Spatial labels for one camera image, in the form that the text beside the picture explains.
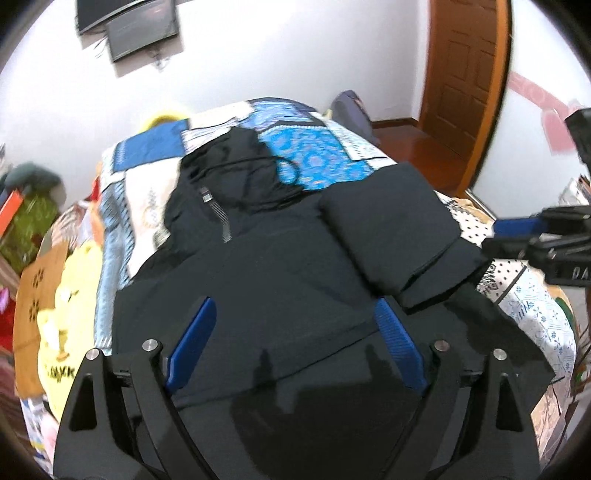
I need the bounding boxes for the grey green cushion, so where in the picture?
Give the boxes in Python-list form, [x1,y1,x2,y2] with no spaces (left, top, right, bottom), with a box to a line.
[4,161,68,208]

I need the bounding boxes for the striped grey cloth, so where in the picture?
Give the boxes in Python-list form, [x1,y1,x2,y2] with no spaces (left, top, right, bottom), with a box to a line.
[48,200,95,252]

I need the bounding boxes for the yellow duck print garment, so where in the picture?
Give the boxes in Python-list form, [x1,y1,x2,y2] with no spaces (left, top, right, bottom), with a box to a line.
[37,240,116,418]

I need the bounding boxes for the brown wooden door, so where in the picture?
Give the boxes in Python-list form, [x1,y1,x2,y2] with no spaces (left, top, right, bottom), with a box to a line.
[418,0,513,197]

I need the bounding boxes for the green patterned cloth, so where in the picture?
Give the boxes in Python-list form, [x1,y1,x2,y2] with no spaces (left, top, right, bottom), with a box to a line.
[0,193,61,274]

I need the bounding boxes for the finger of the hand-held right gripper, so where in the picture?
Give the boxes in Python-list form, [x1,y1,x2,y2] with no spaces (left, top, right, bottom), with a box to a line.
[492,216,548,237]
[481,235,557,266]

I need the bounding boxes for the orange cloth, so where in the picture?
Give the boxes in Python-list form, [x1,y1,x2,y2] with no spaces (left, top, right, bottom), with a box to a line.
[89,161,106,206]

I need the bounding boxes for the orange box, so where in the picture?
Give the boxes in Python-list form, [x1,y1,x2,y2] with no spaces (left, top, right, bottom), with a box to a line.
[0,188,25,234]

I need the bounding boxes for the black wall television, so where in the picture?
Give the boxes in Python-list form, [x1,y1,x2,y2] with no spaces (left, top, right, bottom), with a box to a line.
[76,0,177,36]

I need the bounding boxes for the blue patchwork bed blanket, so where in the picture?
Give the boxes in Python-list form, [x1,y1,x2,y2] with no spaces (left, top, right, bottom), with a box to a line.
[14,97,578,480]

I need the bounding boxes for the grey bag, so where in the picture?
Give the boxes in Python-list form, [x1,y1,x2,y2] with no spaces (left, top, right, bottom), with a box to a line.
[330,90,378,145]

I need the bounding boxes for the red cloth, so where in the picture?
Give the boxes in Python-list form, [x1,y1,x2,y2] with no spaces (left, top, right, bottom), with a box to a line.
[0,295,20,354]

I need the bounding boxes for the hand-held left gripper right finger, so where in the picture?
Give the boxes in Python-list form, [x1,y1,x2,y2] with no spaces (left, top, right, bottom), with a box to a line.
[373,298,541,480]

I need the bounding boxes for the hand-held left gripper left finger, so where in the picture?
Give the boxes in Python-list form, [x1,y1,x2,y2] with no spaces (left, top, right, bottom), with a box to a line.
[53,296,218,480]

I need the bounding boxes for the black hooded jacket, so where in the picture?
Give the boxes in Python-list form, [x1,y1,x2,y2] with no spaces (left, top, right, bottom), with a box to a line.
[112,127,555,480]

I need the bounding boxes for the pink wall sticker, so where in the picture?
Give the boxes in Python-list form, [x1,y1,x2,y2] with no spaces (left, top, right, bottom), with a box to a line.
[508,71,583,154]

